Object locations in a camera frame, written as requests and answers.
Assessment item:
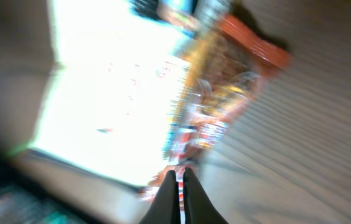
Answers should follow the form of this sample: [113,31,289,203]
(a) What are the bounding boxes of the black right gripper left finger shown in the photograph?
[139,170,181,224]

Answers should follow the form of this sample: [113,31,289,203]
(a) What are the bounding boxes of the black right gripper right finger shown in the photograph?
[183,167,228,224]

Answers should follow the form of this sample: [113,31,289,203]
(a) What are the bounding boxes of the brown chocolate bar wrapper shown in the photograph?
[139,14,290,201]

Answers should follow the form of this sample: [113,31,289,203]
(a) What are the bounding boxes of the white snack bag red label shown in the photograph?
[30,0,193,187]

